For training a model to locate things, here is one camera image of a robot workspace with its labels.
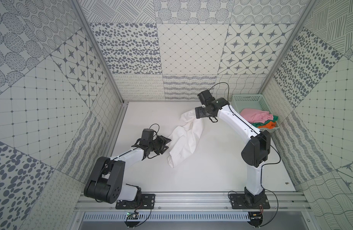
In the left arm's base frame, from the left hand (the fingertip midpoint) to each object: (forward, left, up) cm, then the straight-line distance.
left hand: (168, 139), depth 89 cm
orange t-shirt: (+11, -68, +2) cm, 69 cm away
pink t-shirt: (+20, -61, +1) cm, 64 cm away
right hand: (+13, -24, +11) cm, 29 cm away
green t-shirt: (+11, -58, +2) cm, 59 cm away
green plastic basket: (+41, -69, -5) cm, 80 cm away
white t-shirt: (+3, -11, -4) cm, 13 cm away
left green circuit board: (-39, +15, -10) cm, 43 cm away
